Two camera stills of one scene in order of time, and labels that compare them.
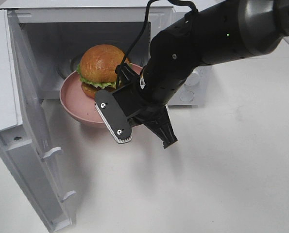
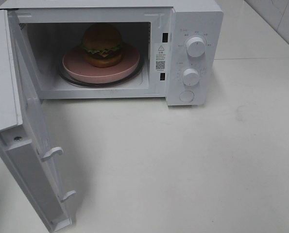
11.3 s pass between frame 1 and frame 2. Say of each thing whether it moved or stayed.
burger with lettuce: moved
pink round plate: moved
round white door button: stayed
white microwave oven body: stayed
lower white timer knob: stayed
